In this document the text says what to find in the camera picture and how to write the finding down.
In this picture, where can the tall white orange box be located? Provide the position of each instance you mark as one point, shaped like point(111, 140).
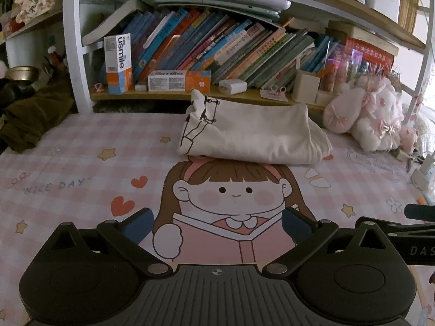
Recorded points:
point(118, 64)

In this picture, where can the white bookshelf frame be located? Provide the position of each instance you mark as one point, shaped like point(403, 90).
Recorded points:
point(73, 61)

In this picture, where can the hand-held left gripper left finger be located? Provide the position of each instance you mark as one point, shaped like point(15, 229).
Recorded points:
point(139, 224)

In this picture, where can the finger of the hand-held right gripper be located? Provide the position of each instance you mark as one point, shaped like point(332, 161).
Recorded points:
point(419, 211)
point(414, 228)

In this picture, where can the olive brown cloth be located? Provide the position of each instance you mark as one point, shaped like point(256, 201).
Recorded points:
point(34, 119)

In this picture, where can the pink checked cartoon mat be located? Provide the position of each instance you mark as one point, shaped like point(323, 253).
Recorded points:
point(85, 176)

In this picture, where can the row of books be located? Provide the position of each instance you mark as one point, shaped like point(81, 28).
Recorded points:
point(221, 47)

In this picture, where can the flat white orange box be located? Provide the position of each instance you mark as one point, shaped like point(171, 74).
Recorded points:
point(176, 80)

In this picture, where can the orange highlighter pen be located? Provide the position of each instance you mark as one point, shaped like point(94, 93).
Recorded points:
point(422, 199)

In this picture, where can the brass bowl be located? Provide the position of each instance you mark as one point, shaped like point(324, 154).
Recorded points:
point(22, 73)

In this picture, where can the cream pen holder box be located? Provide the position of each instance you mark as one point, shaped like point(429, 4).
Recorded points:
point(306, 86)

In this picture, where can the wicker basket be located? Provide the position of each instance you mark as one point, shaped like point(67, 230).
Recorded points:
point(409, 3)

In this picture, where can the cream t-shirt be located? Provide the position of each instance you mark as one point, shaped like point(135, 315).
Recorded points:
point(258, 132)

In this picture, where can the small white charger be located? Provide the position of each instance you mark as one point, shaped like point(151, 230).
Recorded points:
point(232, 86)

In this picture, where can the red gift box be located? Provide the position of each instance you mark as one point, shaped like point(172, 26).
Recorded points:
point(370, 54)

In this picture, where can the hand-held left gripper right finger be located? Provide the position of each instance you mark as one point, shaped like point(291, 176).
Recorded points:
point(296, 225)

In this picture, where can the pink white plush toy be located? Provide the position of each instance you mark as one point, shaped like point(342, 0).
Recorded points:
point(370, 119)

